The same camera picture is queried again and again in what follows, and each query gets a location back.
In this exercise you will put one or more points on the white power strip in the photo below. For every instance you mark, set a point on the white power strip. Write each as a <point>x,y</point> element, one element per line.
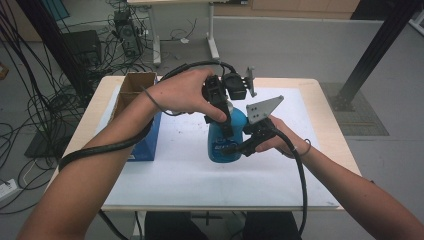
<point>6,190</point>

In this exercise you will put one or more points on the white table mat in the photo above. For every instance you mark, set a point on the white table mat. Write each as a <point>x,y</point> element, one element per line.
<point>200,186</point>

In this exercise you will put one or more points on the blue bottle with white cap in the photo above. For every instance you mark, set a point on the blue bottle with white cap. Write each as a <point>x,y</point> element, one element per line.
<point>216,146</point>

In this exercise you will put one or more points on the black computer tower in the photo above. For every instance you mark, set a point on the black computer tower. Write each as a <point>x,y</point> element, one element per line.
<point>128,33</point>

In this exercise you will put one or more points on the person's left hand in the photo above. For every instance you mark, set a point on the person's left hand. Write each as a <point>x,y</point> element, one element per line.
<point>183,93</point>

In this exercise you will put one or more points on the black equipment case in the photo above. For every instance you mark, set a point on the black equipment case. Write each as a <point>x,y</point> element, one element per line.
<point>83,46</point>

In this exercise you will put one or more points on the blue cardboard box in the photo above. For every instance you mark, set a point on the blue cardboard box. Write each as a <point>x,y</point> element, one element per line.
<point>146,151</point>

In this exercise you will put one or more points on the white desk frame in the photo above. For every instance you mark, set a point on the white desk frame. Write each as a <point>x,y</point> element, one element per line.
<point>213,43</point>

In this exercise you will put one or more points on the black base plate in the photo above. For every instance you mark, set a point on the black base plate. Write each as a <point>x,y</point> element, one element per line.
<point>43,146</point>

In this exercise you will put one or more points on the black metal post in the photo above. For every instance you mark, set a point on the black metal post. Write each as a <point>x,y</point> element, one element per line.
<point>56,43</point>
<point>376,50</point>

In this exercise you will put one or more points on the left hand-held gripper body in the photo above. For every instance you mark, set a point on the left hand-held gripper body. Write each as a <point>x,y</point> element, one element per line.
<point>233,86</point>

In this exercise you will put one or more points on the person's right hand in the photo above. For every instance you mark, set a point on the person's right hand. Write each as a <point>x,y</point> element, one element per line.
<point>280,136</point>

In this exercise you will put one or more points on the wooden cabinet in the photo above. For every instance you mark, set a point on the wooden cabinet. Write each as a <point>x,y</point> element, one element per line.
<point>286,8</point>

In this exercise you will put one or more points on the person's right leg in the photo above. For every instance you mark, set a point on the person's right leg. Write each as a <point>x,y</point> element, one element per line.
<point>270,226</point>

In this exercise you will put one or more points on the white table leg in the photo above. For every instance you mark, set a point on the white table leg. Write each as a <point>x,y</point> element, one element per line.
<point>140,225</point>

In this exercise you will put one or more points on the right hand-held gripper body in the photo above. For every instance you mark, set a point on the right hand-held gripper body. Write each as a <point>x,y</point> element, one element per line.
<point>261,130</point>

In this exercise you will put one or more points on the white plug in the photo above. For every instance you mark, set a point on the white plug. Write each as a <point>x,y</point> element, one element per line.
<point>184,40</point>

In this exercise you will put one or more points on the teal panel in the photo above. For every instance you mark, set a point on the teal panel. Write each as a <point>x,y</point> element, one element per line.
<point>55,8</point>

